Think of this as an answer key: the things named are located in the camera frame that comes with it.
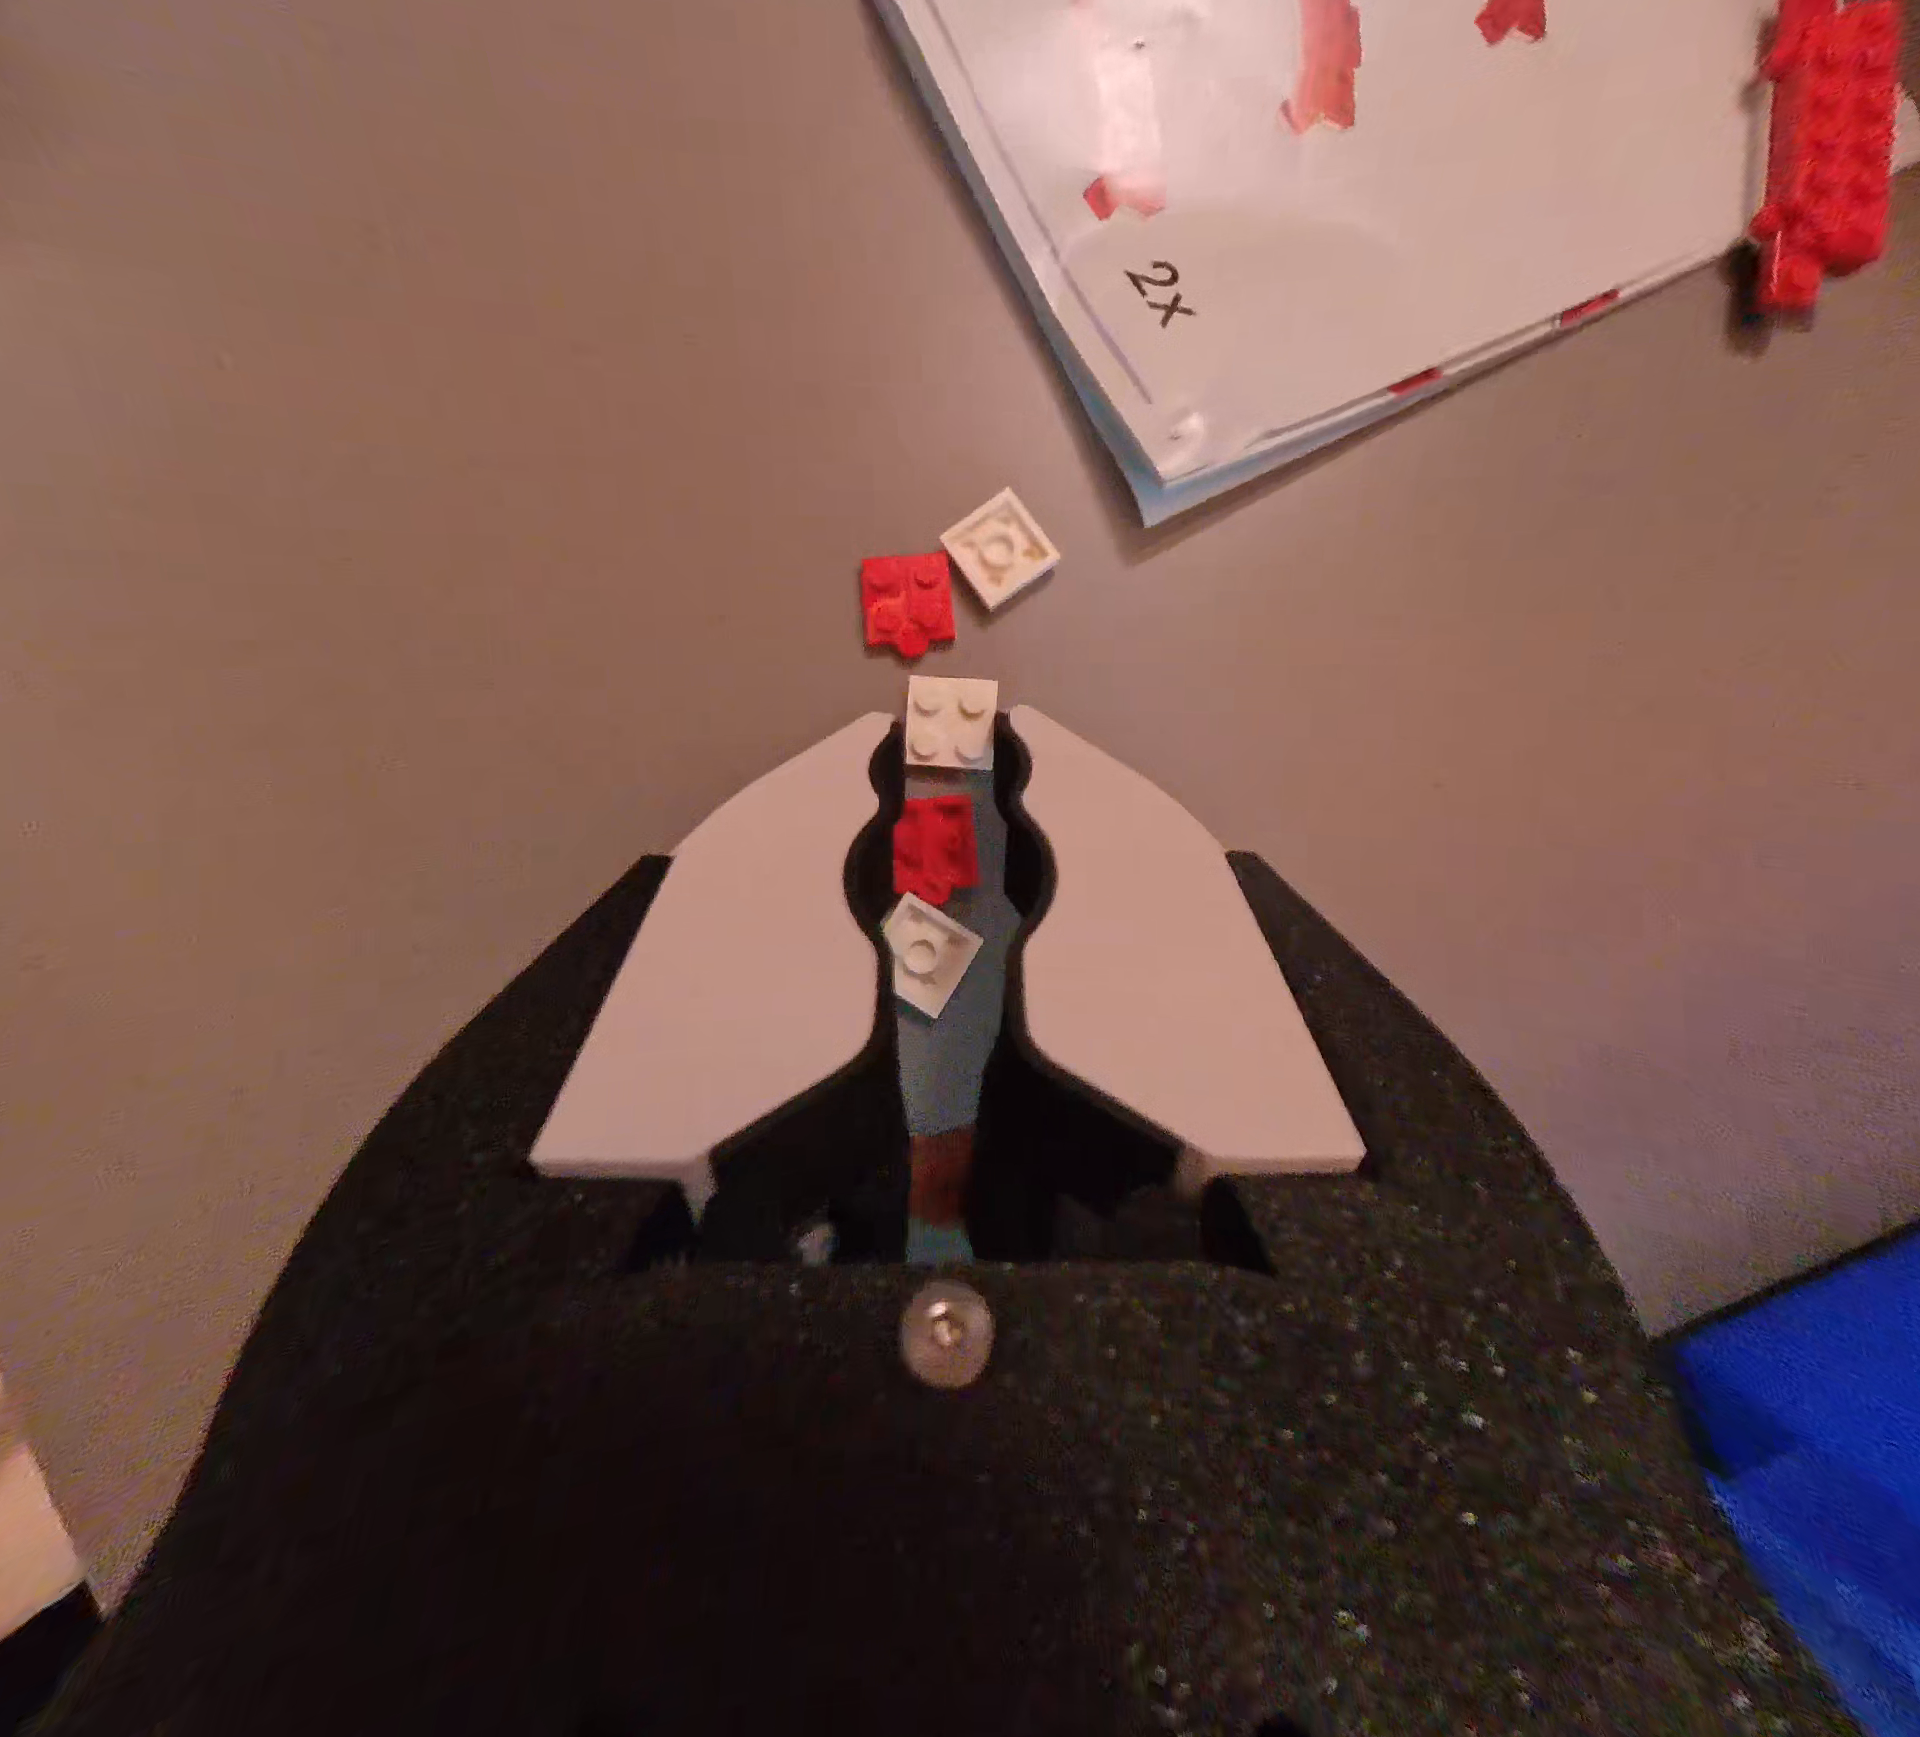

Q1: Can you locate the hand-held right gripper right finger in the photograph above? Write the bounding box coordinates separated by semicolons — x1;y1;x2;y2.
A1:
998;704;1370;1196

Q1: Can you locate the red toy brick assembly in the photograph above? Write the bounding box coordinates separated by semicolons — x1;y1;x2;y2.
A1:
1740;0;1908;317

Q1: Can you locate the red small brick plate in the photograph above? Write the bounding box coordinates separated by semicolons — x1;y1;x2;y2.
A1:
858;552;960;658
889;794;977;908

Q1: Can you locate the open brick instruction booklet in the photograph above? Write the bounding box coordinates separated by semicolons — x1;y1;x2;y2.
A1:
801;0;1920;529

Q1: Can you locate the blue box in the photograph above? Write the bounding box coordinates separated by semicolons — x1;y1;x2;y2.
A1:
1655;1218;1920;1737

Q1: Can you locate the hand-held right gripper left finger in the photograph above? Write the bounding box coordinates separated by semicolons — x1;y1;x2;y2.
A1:
528;713;905;1233

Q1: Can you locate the white square brick plate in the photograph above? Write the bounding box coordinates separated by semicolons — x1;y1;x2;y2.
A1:
883;895;985;1019
904;674;1002;775
940;487;1061;611

